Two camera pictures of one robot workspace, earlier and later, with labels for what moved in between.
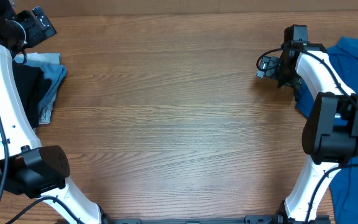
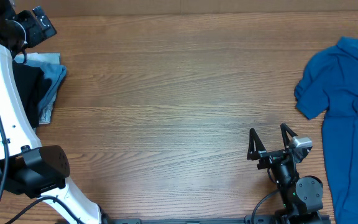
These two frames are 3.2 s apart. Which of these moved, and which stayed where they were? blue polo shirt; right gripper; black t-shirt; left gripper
Moved: right gripper
Stayed: blue polo shirt; left gripper; black t-shirt
